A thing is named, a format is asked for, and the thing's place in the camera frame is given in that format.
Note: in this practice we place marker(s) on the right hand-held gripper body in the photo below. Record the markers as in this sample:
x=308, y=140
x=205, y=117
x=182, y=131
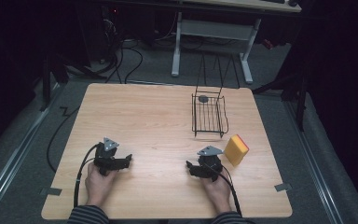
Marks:
x=211, y=165

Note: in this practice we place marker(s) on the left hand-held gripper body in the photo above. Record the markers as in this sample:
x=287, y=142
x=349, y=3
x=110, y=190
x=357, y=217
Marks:
x=105, y=158

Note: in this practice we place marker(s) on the yellow sponge with red edge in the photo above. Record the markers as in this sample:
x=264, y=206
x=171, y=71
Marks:
x=235, y=151

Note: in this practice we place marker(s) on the person's right hand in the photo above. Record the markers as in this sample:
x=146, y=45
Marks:
x=219, y=194

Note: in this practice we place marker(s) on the person's left hand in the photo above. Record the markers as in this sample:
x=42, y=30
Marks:
x=96, y=188

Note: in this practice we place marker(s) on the grey tape piece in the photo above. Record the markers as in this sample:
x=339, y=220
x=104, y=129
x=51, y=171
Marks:
x=51, y=191
x=282, y=187

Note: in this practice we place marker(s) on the black round disc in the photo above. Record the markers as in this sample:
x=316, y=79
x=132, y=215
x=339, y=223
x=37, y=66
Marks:
x=203, y=99

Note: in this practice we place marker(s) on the black metal stand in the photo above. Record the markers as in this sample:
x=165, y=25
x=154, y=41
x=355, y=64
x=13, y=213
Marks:
x=46, y=84
x=300, y=102

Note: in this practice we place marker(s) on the black computer tower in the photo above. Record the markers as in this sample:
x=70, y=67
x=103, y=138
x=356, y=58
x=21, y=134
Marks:
x=101, y=31

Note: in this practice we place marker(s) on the small red object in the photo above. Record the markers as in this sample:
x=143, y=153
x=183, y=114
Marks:
x=268, y=44

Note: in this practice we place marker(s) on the white desk with metal legs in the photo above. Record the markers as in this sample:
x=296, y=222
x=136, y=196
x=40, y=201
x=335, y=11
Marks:
x=217, y=31

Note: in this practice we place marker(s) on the metal floor rail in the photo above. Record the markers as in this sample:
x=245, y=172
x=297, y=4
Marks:
x=12, y=155
x=315, y=168

